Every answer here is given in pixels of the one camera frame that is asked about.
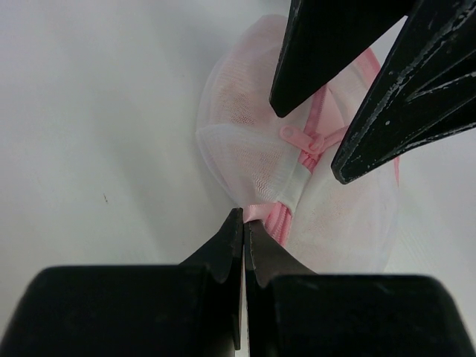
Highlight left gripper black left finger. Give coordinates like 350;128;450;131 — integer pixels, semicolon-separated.
1;208;244;356

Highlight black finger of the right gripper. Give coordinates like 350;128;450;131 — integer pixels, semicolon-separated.
331;1;475;183
269;1;419;118

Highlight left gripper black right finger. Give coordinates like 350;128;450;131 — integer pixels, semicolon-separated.
243;221;475;356

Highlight pink trimmed mesh laundry bag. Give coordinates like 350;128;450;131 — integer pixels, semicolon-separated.
196;15;399;273

